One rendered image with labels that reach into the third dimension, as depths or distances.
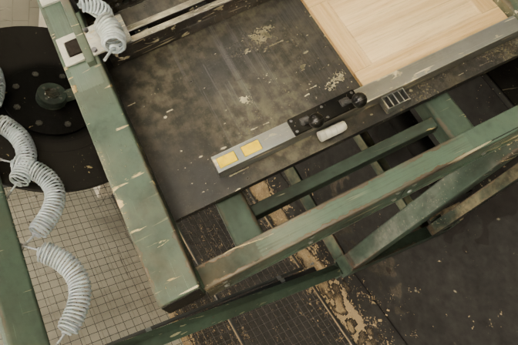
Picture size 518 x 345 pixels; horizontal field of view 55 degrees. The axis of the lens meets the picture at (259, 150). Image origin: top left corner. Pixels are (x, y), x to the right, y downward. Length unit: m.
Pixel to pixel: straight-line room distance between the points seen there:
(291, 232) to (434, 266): 1.96
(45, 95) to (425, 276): 2.26
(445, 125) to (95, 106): 0.94
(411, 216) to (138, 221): 1.18
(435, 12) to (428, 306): 2.03
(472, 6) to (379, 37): 0.30
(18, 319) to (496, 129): 1.36
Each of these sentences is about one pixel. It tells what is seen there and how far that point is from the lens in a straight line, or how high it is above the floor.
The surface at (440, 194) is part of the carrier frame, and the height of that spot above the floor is 0.79.
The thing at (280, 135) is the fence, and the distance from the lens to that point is 1.30.
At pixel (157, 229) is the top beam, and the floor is 1.91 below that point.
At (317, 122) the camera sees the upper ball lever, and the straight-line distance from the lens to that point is 1.19.
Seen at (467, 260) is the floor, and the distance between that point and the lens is 2.96.
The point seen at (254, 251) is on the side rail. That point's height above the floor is 1.73.
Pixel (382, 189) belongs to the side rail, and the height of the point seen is 1.43.
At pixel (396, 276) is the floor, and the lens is 3.29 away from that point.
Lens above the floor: 2.37
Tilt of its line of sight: 36 degrees down
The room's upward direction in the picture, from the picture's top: 101 degrees counter-clockwise
